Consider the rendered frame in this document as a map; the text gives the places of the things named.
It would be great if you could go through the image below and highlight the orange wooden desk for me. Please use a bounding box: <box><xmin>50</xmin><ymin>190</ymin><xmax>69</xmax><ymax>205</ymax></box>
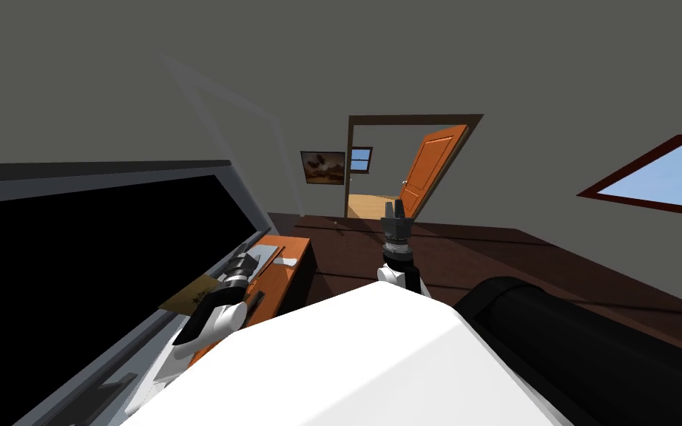
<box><xmin>186</xmin><ymin>234</ymin><xmax>314</xmax><ymax>369</ymax></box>

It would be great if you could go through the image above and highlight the black screen with grey frame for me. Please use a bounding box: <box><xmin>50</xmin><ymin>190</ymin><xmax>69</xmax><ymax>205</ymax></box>
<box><xmin>0</xmin><ymin>159</ymin><xmax>278</xmax><ymax>426</ymax></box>

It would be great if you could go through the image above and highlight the orange door leaf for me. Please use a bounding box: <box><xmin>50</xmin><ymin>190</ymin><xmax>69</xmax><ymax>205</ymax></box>
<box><xmin>398</xmin><ymin>124</ymin><xmax>470</xmax><ymax>220</ymax></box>

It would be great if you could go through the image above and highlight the small dark-framed window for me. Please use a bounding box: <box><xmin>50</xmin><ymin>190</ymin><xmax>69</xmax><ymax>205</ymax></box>
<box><xmin>349</xmin><ymin>146</ymin><xmax>374</xmax><ymax>175</ymax></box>

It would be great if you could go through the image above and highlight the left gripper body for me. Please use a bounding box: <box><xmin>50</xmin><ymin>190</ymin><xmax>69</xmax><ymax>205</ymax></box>
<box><xmin>231</xmin><ymin>245</ymin><xmax>266</xmax><ymax>274</ymax></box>

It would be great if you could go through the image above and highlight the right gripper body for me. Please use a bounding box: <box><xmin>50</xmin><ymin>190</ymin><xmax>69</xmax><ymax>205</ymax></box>
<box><xmin>379</xmin><ymin>215</ymin><xmax>416</xmax><ymax>239</ymax></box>

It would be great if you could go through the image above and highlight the grey flat sheet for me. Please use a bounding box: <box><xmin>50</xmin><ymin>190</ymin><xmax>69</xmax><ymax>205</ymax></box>
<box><xmin>245</xmin><ymin>243</ymin><xmax>283</xmax><ymax>277</ymax></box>

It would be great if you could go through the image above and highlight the olive brown flat book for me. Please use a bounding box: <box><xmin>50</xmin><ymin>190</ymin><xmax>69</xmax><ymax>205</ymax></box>
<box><xmin>158</xmin><ymin>274</ymin><xmax>225</xmax><ymax>318</ymax></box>

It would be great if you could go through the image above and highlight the brown framed wall picture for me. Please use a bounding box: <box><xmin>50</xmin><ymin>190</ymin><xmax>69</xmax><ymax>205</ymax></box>
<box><xmin>300</xmin><ymin>150</ymin><xmax>347</xmax><ymax>186</ymax></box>

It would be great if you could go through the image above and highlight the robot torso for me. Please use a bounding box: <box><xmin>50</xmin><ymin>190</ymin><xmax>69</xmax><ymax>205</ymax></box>
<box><xmin>121</xmin><ymin>280</ymin><xmax>574</xmax><ymax>426</ymax></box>

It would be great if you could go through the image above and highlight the large red-brown framed window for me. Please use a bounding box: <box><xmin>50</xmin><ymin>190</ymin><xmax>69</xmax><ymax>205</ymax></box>
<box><xmin>575</xmin><ymin>132</ymin><xmax>682</xmax><ymax>222</ymax></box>

